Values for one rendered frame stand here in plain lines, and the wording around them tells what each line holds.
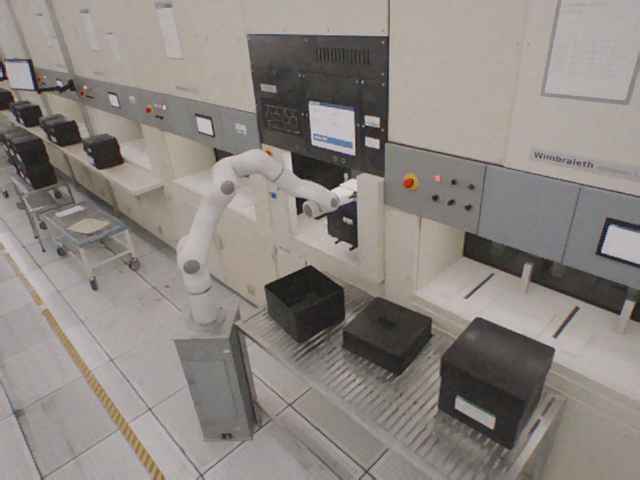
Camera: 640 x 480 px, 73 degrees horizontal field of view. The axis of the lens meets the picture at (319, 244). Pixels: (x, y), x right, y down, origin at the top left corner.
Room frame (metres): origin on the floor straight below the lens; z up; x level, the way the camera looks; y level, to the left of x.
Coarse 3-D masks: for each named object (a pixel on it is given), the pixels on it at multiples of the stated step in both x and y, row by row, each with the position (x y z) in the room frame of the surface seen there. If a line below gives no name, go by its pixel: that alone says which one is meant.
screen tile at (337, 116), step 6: (336, 114) 1.93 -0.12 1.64; (342, 114) 1.91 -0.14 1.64; (336, 120) 1.93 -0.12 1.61; (342, 120) 1.91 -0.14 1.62; (348, 120) 1.88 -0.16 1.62; (336, 126) 1.93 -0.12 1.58; (348, 126) 1.88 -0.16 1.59; (336, 132) 1.94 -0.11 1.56; (342, 132) 1.91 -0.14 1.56; (348, 132) 1.88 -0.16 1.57
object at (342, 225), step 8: (344, 184) 2.01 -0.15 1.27; (352, 184) 2.01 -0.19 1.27; (328, 216) 2.00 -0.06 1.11; (336, 216) 1.95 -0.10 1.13; (344, 216) 1.91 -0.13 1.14; (352, 216) 1.87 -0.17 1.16; (328, 224) 2.00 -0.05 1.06; (336, 224) 1.96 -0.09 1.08; (344, 224) 1.91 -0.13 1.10; (352, 224) 1.87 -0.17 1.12; (328, 232) 2.00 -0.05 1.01; (336, 232) 1.96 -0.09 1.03; (344, 232) 1.91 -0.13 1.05; (352, 232) 1.87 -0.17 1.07; (336, 240) 1.98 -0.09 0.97; (344, 240) 1.92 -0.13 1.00; (352, 240) 1.87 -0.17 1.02; (352, 248) 1.90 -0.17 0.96
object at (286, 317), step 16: (304, 272) 1.80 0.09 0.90; (320, 272) 1.75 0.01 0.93; (272, 288) 1.70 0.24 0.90; (288, 288) 1.74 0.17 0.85; (304, 288) 1.80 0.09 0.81; (320, 288) 1.76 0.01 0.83; (336, 288) 1.65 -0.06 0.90; (272, 304) 1.62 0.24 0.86; (288, 304) 1.70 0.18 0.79; (304, 304) 1.72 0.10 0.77; (320, 304) 1.52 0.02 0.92; (336, 304) 1.57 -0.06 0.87; (288, 320) 1.50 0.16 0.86; (304, 320) 1.47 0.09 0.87; (320, 320) 1.52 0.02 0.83; (336, 320) 1.57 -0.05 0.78; (304, 336) 1.47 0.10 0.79
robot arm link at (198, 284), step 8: (184, 240) 1.71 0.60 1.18; (200, 272) 1.68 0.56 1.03; (208, 272) 1.70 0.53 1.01; (184, 280) 1.66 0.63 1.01; (192, 280) 1.64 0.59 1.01; (200, 280) 1.64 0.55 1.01; (208, 280) 1.66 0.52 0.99; (192, 288) 1.62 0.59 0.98; (200, 288) 1.62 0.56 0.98; (208, 288) 1.65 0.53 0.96
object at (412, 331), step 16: (384, 304) 1.55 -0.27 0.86; (352, 320) 1.46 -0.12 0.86; (368, 320) 1.45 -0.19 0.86; (384, 320) 1.43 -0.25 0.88; (400, 320) 1.44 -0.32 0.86; (416, 320) 1.43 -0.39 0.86; (432, 320) 1.43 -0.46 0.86; (352, 336) 1.37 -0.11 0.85; (368, 336) 1.35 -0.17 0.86; (384, 336) 1.35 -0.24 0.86; (400, 336) 1.34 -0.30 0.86; (416, 336) 1.33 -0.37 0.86; (432, 336) 1.43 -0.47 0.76; (352, 352) 1.37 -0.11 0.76; (368, 352) 1.32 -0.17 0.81; (384, 352) 1.27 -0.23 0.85; (400, 352) 1.25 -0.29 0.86; (416, 352) 1.33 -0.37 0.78; (384, 368) 1.26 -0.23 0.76; (400, 368) 1.23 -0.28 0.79
